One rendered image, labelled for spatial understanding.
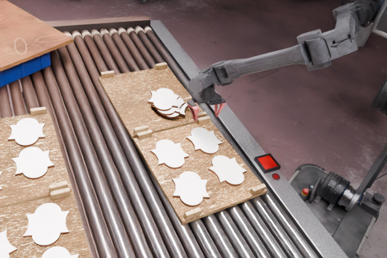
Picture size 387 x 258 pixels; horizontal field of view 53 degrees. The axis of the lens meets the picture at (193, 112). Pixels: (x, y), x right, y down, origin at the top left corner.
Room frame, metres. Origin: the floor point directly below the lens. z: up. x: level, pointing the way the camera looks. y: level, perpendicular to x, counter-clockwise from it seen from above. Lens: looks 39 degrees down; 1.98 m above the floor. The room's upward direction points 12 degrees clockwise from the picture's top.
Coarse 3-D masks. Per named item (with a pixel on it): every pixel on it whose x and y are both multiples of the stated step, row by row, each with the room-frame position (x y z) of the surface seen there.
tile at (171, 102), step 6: (162, 90) 1.35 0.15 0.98; (168, 90) 1.36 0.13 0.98; (156, 96) 1.30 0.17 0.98; (162, 96) 1.31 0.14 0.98; (168, 96) 1.32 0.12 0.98; (174, 96) 1.33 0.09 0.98; (150, 102) 1.26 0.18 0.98; (156, 102) 1.27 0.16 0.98; (162, 102) 1.27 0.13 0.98; (168, 102) 1.28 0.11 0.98; (174, 102) 1.29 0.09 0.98; (156, 108) 1.23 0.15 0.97; (162, 108) 1.23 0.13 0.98; (168, 108) 1.24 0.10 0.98
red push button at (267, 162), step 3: (267, 156) 1.13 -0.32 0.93; (258, 159) 1.11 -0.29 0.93; (261, 159) 1.11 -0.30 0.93; (264, 159) 1.12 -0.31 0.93; (267, 159) 1.12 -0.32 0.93; (270, 159) 1.12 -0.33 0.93; (261, 162) 1.09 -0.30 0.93; (264, 162) 1.10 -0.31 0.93; (267, 162) 1.10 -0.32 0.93; (270, 162) 1.10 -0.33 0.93; (273, 162) 1.11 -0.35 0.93; (264, 165) 1.08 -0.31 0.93; (267, 165) 1.08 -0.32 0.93; (270, 165) 1.09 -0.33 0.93; (273, 165) 1.09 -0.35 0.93; (276, 165) 1.09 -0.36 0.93; (267, 168) 1.07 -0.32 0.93
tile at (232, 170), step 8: (216, 160) 1.04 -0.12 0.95; (224, 160) 1.05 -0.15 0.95; (232, 160) 1.05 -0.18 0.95; (208, 168) 0.99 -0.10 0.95; (216, 168) 1.00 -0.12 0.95; (224, 168) 1.00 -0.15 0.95; (232, 168) 1.01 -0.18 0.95; (240, 168) 1.02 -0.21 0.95; (224, 176) 0.96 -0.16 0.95; (232, 176) 0.97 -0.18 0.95; (240, 176) 0.98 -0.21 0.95; (232, 184) 0.94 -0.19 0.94; (240, 184) 0.95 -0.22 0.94
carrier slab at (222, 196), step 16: (176, 128) 1.18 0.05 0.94; (192, 128) 1.20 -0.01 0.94; (208, 128) 1.22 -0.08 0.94; (144, 144) 1.05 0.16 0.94; (224, 144) 1.15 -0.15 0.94; (192, 160) 1.02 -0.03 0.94; (208, 160) 1.04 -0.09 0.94; (240, 160) 1.07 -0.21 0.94; (160, 176) 0.91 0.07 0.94; (176, 176) 0.93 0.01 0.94; (208, 176) 0.96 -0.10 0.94; (208, 192) 0.89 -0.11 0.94; (224, 192) 0.90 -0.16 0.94; (240, 192) 0.92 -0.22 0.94; (176, 208) 0.79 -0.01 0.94; (192, 208) 0.81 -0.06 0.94; (208, 208) 0.82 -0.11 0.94; (224, 208) 0.84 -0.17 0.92
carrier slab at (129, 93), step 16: (112, 80) 1.41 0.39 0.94; (128, 80) 1.44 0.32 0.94; (144, 80) 1.46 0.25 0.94; (160, 80) 1.49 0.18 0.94; (176, 80) 1.52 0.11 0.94; (112, 96) 1.30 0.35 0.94; (128, 96) 1.32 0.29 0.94; (144, 96) 1.34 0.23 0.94; (128, 112) 1.22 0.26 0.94; (144, 112) 1.24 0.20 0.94; (128, 128) 1.12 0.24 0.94; (160, 128) 1.16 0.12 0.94
